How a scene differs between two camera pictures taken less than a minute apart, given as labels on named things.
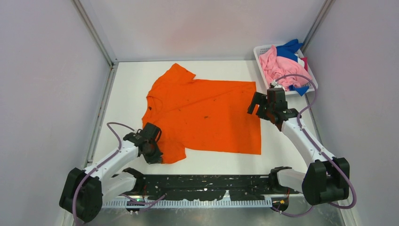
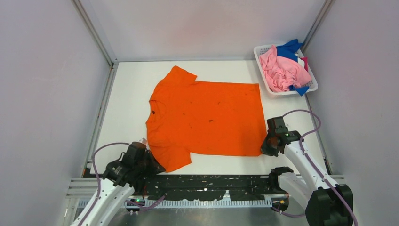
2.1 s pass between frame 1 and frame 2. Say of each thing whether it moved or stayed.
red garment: stayed
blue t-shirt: stayed
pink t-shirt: stayed
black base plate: stayed
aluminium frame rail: stayed
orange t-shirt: moved
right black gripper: moved
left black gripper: moved
